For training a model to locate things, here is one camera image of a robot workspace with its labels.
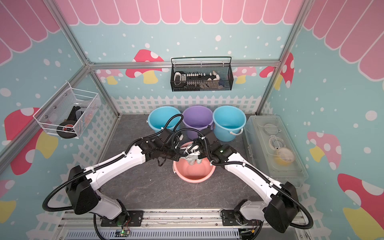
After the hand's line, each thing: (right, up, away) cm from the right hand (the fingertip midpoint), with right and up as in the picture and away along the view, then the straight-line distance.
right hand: (196, 139), depth 79 cm
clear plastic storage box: (+41, -3, +4) cm, 41 cm away
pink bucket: (+1, -21, +9) cm, 23 cm away
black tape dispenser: (-60, +6, -11) cm, 61 cm away
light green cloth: (-2, -4, -14) cm, 15 cm away
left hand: (-9, -9, 0) cm, 13 cm away
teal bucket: (-25, +13, +18) cm, 34 cm away
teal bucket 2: (+23, +11, +28) cm, 38 cm away
